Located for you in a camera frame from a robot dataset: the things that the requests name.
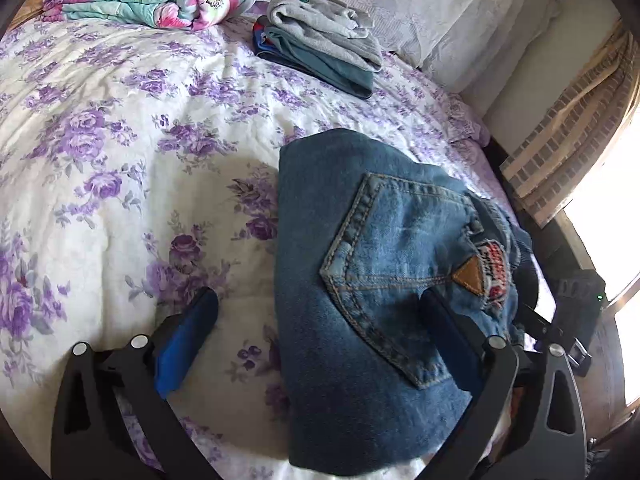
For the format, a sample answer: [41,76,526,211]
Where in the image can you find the grey hoodie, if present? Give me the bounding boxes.
[266,0,383,73]

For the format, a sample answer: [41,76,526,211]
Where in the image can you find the lilac frilled pillow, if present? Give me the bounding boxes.
[440,92,493,146]

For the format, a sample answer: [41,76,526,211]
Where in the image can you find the red and blue garment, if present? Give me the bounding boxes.
[251,16,281,58]

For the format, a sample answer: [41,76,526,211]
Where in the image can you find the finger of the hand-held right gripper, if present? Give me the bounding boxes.
[522,309,558,341]

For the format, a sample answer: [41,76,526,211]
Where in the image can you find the beige checked curtain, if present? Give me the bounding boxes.
[500,25,640,223]

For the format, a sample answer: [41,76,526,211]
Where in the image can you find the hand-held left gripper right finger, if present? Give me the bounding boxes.
[415,290,587,480]

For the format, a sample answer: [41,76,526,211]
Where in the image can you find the dark bed frame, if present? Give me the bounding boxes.
[482,135,601,281]

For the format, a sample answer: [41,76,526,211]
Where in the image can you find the teal folded garment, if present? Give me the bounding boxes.
[265,30,376,100]

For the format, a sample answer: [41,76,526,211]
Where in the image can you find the white lace cover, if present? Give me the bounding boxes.
[250,0,561,93]

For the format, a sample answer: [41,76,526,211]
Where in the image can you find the purple floral bedspread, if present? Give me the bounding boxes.
[0,10,516,480]

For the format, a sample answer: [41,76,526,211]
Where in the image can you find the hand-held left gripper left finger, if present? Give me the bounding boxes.
[50,286,221,480]

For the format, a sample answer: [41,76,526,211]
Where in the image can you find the window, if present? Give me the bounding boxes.
[565,150,640,311]

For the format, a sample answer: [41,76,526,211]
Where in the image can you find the blue denim pants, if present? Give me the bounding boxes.
[274,127,541,473]

